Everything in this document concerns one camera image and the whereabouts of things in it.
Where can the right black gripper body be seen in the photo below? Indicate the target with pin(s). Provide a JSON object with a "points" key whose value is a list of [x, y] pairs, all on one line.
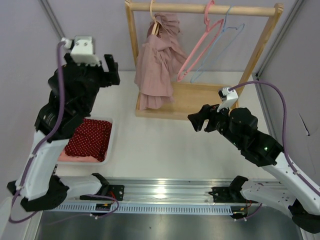
{"points": [[218, 121]]}

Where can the white slotted cable duct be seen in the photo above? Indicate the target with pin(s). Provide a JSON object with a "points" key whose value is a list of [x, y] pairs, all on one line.
{"points": [[130, 208]]}

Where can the aluminium mounting rail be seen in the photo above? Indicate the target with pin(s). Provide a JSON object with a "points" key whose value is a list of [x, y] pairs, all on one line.
{"points": [[167, 190]]}

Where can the beige wooden hanger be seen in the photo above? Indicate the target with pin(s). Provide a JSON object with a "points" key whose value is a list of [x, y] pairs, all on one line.
{"points": [[156, 25]]}

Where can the white plastic basket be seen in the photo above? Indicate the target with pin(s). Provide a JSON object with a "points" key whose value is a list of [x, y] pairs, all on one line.
{"points": [[110, 150]]}

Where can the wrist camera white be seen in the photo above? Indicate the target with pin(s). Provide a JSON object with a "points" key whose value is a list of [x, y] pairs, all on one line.
{"points": [[82, 50], [228, 98]]}

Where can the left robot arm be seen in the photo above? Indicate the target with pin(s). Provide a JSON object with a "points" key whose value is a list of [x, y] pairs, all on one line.
{"points": [[38, 186]]}

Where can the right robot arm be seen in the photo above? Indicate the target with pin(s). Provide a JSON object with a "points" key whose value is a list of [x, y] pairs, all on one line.
{"points": [[240, 128]]}

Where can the red polka dot cloth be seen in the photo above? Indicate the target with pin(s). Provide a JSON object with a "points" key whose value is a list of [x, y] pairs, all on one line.
{"points": [[87, 137]]}

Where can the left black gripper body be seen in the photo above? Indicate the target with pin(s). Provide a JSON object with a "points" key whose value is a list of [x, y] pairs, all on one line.
{"points": [[94, 76]]}

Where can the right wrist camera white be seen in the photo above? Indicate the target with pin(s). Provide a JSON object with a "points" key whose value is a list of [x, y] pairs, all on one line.
{"points": [[228, 98]]}

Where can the wooden clothes rack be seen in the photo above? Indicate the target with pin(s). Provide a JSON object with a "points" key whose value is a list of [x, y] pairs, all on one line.
{"points": [[189, 97]]}

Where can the dusty pink pleated skirt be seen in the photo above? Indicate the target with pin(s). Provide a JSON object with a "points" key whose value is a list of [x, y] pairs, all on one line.
{"points": [[159, 60]]}

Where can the salmon orange cloth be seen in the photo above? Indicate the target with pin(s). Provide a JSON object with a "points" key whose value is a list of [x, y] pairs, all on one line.
{"points": [[76, 159]]}

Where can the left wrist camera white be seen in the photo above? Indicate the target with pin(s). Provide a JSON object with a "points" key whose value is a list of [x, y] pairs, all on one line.
{"points": [[82, 50]]}

